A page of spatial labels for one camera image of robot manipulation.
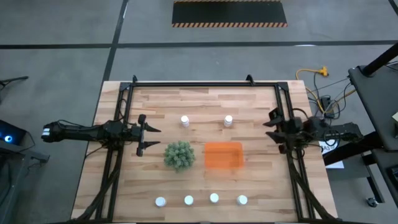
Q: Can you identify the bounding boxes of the yellow extension cord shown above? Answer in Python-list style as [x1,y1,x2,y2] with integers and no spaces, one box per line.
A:
[295,65,357,114]

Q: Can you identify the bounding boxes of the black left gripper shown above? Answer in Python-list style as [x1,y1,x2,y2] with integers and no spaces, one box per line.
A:
[130,114,162,157]

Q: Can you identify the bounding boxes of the black power strip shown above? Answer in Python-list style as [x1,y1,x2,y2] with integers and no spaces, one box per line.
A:
[320,95,336,119]

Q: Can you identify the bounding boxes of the black side table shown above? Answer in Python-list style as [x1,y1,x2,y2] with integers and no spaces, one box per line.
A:
[347,63,398,152]

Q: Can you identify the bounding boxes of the black side table base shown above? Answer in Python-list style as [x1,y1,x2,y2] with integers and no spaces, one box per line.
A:
[323,132,388,205]

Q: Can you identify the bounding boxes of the orange translucent plastic basket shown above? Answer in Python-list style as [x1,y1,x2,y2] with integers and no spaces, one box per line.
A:
[204,141,245,170]

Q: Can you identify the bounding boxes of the black hazard-striped floor mat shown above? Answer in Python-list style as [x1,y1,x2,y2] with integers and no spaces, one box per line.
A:
[172,0,289,28]

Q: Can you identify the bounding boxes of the black pole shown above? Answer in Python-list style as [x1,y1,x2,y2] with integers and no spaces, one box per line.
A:
[361,42,398,77]

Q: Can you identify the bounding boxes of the white printed paper sheet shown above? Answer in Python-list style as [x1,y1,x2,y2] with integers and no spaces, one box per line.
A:
[317,139,345,170]

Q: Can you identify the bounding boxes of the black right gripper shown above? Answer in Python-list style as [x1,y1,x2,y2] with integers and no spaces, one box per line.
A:
[262,107,307,155]

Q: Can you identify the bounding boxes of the artificial succulent in patterned pot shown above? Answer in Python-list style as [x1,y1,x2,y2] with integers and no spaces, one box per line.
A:
[164,140,197,174]

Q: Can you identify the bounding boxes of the black tripod leg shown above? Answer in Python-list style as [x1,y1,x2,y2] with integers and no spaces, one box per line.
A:
[0,75,30,88]

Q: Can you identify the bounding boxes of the black device with blue light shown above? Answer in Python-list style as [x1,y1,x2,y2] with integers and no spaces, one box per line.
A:
[0,119,27,146]

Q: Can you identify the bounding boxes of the dark equipment cart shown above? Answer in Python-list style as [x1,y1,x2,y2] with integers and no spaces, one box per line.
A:
[0,141,50,224]

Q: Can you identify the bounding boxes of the black aluminium table frame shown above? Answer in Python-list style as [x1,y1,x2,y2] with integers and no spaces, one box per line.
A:
[70,74,338,224]

